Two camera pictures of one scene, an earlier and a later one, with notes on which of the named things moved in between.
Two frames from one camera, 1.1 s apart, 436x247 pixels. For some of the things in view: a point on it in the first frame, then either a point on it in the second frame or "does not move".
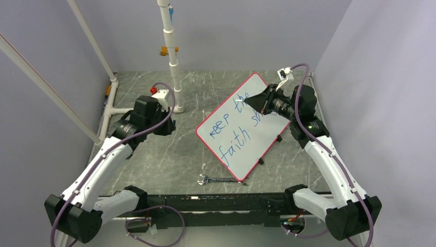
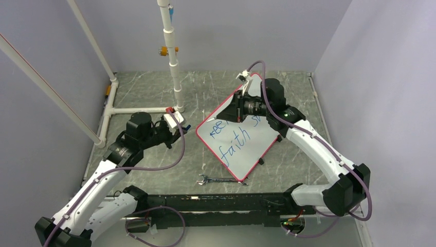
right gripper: x=262 y=101 → x=230 y=112
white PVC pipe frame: x=22 y=64 does not move
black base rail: x=175 y=211 does not move
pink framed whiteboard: x=237 y=136 does not move
